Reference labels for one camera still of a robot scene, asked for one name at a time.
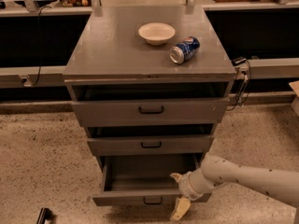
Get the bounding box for white ceramic bowl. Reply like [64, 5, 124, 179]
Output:
[138, 22, 176, 46]

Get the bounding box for grey drawer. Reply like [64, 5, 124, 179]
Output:
[72, 89, 228, 127]
[87, 125, 214, 156]
[93, 153, 203, 206]

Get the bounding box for grey bottom drawer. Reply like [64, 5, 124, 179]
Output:
[93, 153, 203, 206]

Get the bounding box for black cable left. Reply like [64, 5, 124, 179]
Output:
[31, 5, 53, 87]

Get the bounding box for black object on floor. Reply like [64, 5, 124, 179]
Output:
[36, 208, 55, 224]

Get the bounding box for black power adapter with cables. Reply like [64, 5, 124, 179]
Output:
[227, 57, 251, 111]

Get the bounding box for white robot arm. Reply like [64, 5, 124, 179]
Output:
[170, 153, 299, 221]

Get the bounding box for blue soda can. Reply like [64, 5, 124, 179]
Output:
[170, 36, 200, 64]

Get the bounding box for grey top drawer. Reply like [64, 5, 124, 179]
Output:
[72, 89, 228, 127]

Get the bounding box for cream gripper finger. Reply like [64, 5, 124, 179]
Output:
[170, 197, 191, 221]
[170, 173, 182, 183]

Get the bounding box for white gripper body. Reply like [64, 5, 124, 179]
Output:
[178, 171, 204, 202]

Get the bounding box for grey middle drawer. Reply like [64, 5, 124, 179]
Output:
[87, 125, 214, 156]

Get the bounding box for grey drawer cabinet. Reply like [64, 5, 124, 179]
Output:
[62, 5, 237, 170]

